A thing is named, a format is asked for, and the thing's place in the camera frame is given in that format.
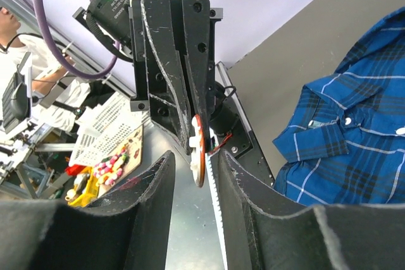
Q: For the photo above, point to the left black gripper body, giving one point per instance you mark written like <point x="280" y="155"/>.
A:
<point x="140" y="102"/>

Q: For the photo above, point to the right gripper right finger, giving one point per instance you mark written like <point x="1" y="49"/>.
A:
<point x="265" y="230"/>

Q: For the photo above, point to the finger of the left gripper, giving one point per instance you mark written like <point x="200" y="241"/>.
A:
<point x="199" y="61"/>
<point x="168" y="86"/>

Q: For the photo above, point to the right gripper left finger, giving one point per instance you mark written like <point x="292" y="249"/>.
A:
<point x="128" y="228"/>

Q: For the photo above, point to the round brown badge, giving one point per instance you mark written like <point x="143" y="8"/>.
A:
<point x="200" y="145"/>

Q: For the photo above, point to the yellow toy bin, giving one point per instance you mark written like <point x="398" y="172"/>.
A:
<point x="85" y="189"/>

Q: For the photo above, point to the white perforated basket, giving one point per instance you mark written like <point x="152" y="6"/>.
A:
<point x="103" y="128"/>

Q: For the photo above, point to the person in white shirt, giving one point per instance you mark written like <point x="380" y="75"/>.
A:
<point x="46" y="70"/>

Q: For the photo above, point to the blue plaid shirt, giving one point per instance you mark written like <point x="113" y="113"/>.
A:
<point x="344" y="143"/>

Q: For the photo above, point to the white cable duct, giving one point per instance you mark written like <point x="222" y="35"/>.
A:
<point x="216" y="208"/>

